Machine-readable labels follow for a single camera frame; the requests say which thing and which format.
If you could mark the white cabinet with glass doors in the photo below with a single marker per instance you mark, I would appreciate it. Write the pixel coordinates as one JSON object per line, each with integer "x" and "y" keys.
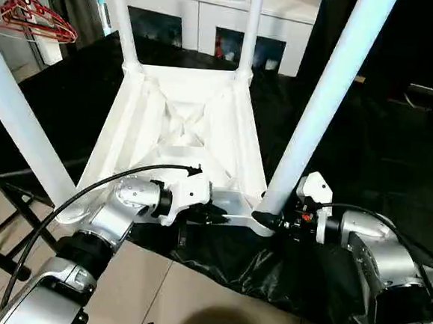
{"x": 213, "y": 11}

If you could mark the small white box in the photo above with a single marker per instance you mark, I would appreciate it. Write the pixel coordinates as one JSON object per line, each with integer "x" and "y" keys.
{"x": 52, "y": 53}

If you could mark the white plastic table leg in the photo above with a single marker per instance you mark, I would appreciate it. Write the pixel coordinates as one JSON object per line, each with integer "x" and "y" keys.
{"x": 326, "y": 95}
{"x": 17, "y": 116}
{"x": 126, "y": 23}
{"x": 251, "y": 33}

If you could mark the large black box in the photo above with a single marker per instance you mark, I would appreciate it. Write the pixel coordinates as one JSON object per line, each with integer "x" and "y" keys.
{"x": 391, "y": 40}

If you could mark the black plastic mat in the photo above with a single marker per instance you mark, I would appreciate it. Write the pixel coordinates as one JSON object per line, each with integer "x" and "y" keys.
{"x": 370, "y": 163}

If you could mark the white plastic table top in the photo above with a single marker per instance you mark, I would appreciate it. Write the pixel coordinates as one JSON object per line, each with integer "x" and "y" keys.
{"x": 192, "y": 92}

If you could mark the grey curtain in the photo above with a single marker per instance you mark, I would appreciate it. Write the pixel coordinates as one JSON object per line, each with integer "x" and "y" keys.
{"x": 75, "y": 4}

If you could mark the red bottle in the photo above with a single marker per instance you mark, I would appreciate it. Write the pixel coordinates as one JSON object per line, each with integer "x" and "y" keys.
{"x": 219, "y": 47}

